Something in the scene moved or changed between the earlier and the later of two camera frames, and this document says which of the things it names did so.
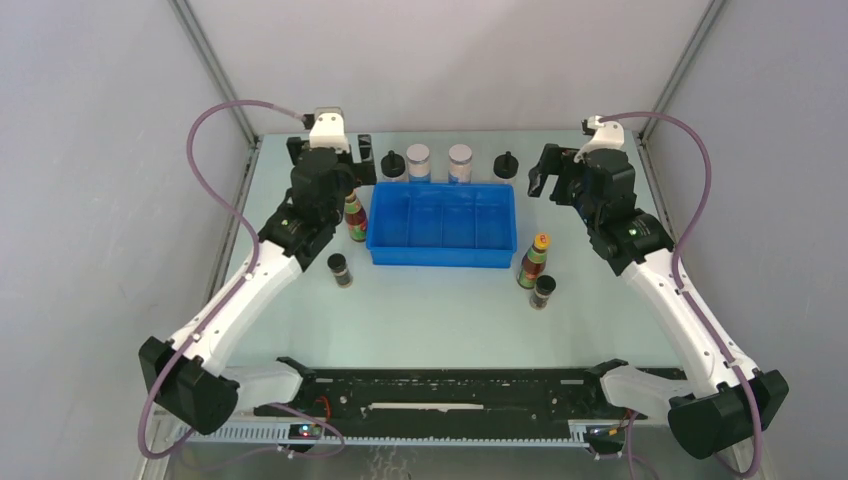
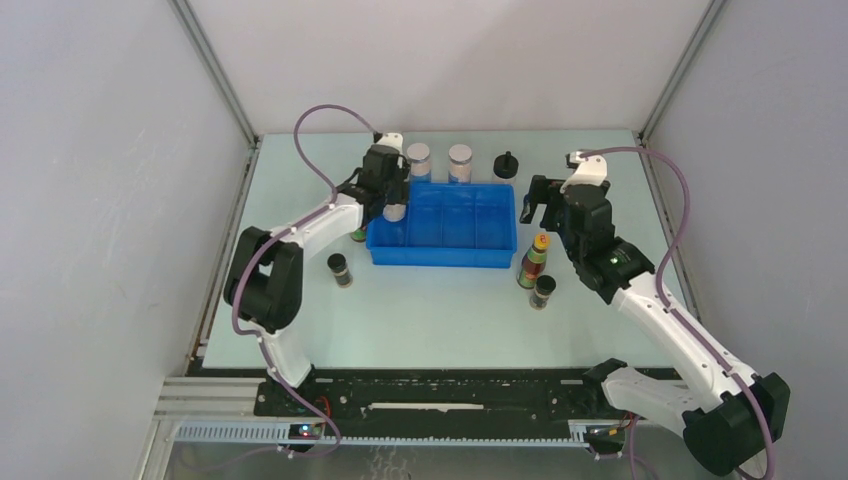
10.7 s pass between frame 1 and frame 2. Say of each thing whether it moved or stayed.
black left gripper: moved
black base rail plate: stayed
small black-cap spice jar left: stayed
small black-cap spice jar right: stayed
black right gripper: moved
